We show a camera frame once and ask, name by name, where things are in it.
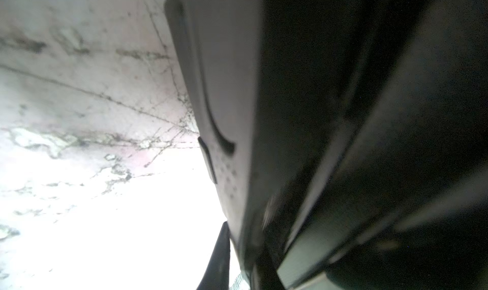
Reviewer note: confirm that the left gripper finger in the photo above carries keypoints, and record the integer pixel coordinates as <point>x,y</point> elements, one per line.
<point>217,273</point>

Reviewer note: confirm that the black hard-shell suitcase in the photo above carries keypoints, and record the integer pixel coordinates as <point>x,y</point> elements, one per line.
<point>347,139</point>

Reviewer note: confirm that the floral pink table mat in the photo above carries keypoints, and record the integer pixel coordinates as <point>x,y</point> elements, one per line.
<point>103,185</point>

